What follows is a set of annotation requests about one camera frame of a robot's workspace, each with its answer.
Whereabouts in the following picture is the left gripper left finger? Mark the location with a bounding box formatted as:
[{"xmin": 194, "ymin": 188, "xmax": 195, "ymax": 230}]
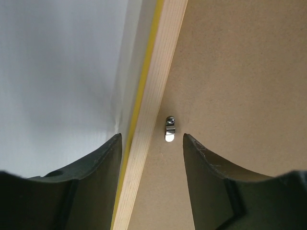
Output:
[{"xmin": 0, "ymin": 134, "xmax": 122, "ymax": 230}]

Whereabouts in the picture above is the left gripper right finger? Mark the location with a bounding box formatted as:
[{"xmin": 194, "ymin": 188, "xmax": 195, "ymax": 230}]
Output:
[{"xmin": 183, "ymin": 134, "xmax": 307, "ymax": 230}]

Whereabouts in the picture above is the brown cardboard backing board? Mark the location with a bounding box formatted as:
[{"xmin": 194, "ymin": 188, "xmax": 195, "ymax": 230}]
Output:
[{"xmin": 129, "ymin": 0, "xmax": 307, "ymax": 230}]

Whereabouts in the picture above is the yellow wooden picture frame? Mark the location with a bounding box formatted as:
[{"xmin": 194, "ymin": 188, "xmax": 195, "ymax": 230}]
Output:
[{"xmin": 110, "ymin": 0, "xmax": 188, "ymax": 230}]

